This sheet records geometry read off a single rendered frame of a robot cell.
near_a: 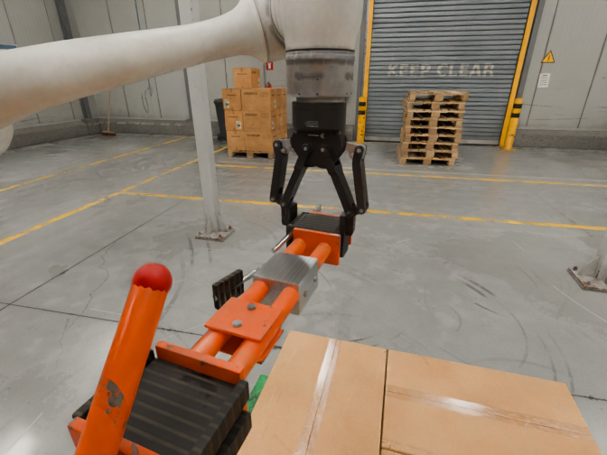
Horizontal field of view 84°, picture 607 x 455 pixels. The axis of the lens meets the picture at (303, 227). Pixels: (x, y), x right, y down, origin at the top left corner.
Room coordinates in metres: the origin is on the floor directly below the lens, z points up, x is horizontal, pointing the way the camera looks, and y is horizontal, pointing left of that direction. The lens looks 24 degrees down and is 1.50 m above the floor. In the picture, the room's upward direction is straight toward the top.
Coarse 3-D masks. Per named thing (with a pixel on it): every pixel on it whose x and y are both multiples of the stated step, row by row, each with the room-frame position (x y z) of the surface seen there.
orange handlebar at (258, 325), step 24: (264, 288) 0.34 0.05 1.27; (288, 288) 0.33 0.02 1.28; (216, 312) 0.28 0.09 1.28; (240, 312) 0.28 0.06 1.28; (264, 312) 0.28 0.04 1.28; (288, 312) 0.30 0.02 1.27; (216, 336) 0.25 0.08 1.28; (240, 336) 0.25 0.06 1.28; (264, 336) 0.25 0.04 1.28; (240, 360) 0.22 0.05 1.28; (264, 360) 0.24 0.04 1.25
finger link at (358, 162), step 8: (360, 152) 0.46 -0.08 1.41; (352, 160) 0.46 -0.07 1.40; (360, 160) 0.46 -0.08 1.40; (352, 168) 0.46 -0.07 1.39; (360, 168) 0.46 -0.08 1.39; (360, 176) 0.46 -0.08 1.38; (360, 184) 0.46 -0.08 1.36; (360, 192) 0.46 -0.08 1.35; (360, 200) 0.46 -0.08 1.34; (368, 200) 0.47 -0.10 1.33; (360, 208) 0.46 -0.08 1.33; (368, 208) 0.47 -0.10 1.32
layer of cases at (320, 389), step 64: (320, 384) 0.84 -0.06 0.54; (384, 384) 0.85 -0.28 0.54; (448, 384) 0.84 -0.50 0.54; (512, 384) 0.84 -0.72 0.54; (256, 448) 0.62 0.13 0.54; (320, 448) 0.62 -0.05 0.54; (384, 448) 0.63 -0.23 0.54; (448, 448) 0.62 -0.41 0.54; (512, 448) 0.62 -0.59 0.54; (576, 448) 0.62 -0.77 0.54
